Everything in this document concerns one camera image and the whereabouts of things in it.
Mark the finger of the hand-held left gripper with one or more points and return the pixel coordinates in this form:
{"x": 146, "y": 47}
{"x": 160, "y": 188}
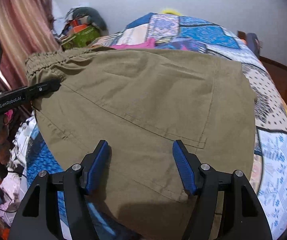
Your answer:
{"x": 21, "y": 96}

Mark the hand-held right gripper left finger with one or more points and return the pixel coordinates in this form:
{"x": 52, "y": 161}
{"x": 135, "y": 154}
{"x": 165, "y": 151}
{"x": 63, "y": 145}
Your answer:
{"x": 97, "y": 165}

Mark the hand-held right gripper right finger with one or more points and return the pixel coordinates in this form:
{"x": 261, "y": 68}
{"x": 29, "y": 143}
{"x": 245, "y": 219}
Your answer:
{"x": 183, "y": 170}

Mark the olive green pants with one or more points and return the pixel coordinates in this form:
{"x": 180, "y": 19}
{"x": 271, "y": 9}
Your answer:
{"x": 146, "y": 100}

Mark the pink striped curtain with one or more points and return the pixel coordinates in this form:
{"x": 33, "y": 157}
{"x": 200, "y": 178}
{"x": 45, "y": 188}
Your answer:
{"x": 16, "y": 25}

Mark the green patterned bag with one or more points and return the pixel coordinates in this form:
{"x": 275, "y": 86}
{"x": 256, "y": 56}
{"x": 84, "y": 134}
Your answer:
{"x": 86, "y": 36}

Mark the blue patchwork blanket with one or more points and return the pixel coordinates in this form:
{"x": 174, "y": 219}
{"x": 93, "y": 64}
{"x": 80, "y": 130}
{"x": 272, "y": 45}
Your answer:
{"x": 271, "y": 155}

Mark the orange box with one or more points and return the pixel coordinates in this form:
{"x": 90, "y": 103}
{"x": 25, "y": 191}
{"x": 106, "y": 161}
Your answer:
{"x": 79, "y": 28}

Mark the grey garment pile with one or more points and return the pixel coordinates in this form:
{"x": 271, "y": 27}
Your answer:
{"x": 91, "y": 13}

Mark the pink garment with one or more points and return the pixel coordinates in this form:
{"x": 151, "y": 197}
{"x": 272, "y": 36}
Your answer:
{"x": 131, "y": 45}

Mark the yellow curved headboard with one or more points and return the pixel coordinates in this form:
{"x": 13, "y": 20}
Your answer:
{"x": 172, "y": 11}

